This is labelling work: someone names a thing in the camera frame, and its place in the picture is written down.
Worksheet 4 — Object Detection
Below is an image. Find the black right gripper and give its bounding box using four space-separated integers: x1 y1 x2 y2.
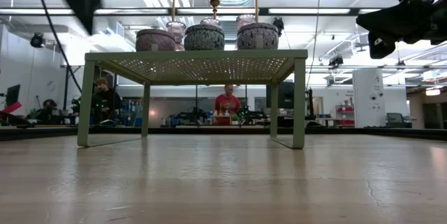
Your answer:
356 0 447 59

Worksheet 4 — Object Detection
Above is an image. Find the mauve patterned candle jar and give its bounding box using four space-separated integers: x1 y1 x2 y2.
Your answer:
135 28 177 52

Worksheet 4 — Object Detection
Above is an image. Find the blue-grey patterned candle jar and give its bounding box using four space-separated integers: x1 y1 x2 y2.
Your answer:
183 24 226 51

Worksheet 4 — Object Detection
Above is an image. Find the lavender patterned candle jar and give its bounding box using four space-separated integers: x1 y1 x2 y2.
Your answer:
236 22 279 50

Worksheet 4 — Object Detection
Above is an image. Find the black ceiling spotlight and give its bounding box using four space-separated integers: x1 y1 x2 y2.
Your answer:
29 31 46 49
328 54 345 67
273 17 285 38

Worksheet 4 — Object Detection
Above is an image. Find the white pillar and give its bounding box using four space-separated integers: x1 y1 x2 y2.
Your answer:
352 68 387 127

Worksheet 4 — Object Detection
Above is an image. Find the red storage shelf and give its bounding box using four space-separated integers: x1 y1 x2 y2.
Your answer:
335 103 354 126

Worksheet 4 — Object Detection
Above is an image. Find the person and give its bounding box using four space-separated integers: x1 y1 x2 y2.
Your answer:
36 98 59 124
91 77 123 127
213 84 242 126

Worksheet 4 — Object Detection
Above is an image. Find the black computer monitor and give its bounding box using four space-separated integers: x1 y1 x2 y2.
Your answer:
5 84 21 108

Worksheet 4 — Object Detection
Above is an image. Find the green perforated metal shelf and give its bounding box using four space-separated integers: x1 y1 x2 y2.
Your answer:
77 49 309 150

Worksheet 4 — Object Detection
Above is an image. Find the large black monitor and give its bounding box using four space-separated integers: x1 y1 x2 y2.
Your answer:
265 80 295 110

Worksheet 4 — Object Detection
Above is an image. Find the red bar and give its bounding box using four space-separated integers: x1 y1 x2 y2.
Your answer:
0 100 22 115

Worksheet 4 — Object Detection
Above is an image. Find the black aluminium table frame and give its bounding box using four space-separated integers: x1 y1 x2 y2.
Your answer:
0 125 447 142

